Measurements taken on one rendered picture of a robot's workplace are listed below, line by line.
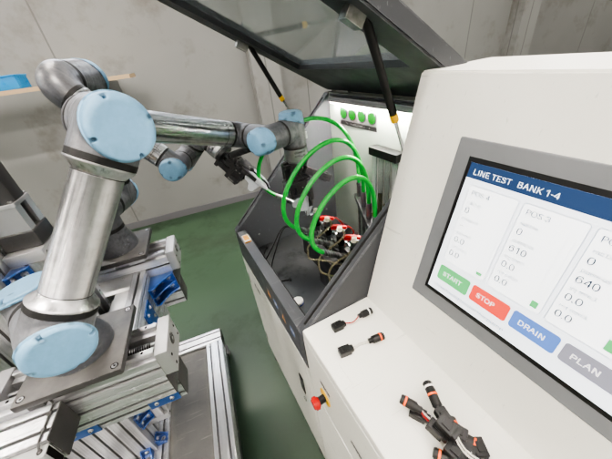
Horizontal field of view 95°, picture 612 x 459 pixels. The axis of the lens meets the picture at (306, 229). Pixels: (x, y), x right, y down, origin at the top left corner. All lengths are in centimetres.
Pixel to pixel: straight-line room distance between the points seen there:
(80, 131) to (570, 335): 82
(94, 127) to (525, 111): 68
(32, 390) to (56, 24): 322
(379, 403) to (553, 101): 61
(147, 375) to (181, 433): 77
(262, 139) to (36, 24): 314
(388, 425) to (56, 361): 63
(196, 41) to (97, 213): 308
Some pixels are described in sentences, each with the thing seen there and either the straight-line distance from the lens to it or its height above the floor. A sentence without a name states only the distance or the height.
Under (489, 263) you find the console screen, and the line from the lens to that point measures 60.
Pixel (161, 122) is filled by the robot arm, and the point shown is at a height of 151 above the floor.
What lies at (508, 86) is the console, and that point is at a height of 153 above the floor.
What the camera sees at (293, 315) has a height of 95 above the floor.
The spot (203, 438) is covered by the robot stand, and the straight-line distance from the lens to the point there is 163.
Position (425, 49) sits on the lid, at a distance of 68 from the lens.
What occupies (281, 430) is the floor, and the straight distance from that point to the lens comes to 177.
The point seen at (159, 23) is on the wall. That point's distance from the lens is 361.
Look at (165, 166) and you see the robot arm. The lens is 102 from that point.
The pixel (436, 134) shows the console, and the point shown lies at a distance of 65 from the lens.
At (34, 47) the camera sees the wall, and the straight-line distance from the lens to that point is 379.
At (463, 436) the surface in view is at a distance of 68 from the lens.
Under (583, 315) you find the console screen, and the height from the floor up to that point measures 125.
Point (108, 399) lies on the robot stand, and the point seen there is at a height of 90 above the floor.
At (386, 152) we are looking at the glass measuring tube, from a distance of 103.
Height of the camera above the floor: 161
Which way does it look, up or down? 32 degrees down
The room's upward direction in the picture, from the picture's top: 8 degrees counter-clockwise
